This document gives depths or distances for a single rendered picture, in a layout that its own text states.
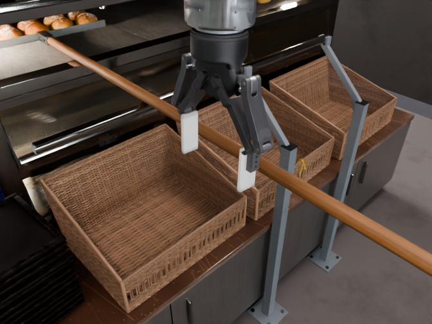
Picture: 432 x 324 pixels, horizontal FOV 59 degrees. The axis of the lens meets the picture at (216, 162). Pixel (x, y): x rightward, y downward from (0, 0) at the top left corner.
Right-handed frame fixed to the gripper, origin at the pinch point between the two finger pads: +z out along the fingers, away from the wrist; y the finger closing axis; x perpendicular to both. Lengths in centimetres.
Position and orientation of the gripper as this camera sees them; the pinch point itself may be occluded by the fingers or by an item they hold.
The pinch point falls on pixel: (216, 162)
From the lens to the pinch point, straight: 59.2
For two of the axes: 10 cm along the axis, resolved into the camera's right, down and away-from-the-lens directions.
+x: 7.7, -3.3, 5.5
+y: 6.4, 4.2, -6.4
